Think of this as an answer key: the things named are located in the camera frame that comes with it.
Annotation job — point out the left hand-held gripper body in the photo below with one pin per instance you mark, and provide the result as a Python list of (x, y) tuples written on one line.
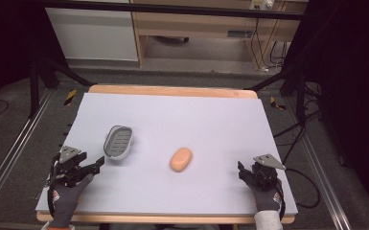
[(68, 166)]

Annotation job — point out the black metal crossbar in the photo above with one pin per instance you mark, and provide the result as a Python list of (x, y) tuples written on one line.
[(172, 9)]

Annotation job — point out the person's left hand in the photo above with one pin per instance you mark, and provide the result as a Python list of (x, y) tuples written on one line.
[(64, 201)]

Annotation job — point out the orange soap bar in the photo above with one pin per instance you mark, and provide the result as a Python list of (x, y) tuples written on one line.
[(181, 159)]

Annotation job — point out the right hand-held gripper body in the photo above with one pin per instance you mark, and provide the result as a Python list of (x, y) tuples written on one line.
[(266, 175)]

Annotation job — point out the wooden table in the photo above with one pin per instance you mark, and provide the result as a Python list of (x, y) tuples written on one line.
[(172, 91)]

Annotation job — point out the grey soap dish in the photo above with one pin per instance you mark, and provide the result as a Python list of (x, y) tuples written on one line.
[(119, 142)]

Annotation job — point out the white table mat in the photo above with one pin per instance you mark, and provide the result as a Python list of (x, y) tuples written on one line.
[(179, 127)]

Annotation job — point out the yellow black floor tape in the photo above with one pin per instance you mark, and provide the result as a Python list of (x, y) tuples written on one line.
[(277, 104), (70, 97)]

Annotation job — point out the white power strip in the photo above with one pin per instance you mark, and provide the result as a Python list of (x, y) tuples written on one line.
[(262, 4)]

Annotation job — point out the metal floor rail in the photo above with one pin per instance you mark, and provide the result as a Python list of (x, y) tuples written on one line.
[(322, 179), (16, 150)]

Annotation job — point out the black metal stand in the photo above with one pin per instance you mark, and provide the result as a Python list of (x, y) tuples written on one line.
[(300, 92), (34, 86)]

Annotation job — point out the wooden desk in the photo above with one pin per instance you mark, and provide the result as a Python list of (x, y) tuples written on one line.
[(201, 24)]

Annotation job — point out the white cabinet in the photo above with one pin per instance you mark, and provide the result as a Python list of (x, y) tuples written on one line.
[(92, 33)]

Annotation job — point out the person's right hand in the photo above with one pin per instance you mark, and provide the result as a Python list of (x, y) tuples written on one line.
[(266, 199)]

